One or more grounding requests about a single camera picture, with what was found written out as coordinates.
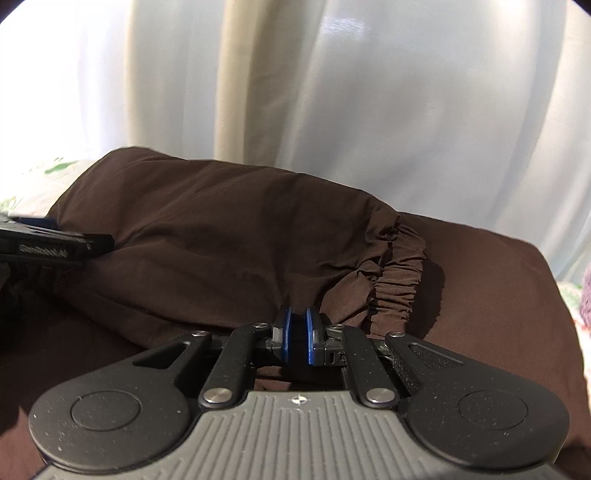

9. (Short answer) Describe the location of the floral printed bedsheet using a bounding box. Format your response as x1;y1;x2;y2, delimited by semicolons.
0;157;591;361

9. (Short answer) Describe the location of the purple plush teddy bear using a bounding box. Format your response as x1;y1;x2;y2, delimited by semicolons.
579;268;591;330

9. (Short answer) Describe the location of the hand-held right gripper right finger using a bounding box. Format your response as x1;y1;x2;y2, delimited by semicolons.
302;307;467;409

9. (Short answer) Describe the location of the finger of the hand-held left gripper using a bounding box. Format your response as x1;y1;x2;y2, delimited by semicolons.
0;215;59;232

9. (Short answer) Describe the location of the beige vertical pole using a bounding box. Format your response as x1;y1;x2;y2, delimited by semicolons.
215;0;298;164

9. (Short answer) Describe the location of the dark brown garment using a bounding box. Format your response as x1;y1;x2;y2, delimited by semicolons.
0;147;589;480

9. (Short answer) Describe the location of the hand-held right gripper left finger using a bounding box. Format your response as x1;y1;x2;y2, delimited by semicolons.
131;307;301;411

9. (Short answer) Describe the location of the white sheer curtain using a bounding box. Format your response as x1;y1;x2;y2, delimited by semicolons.
0;0;591;287

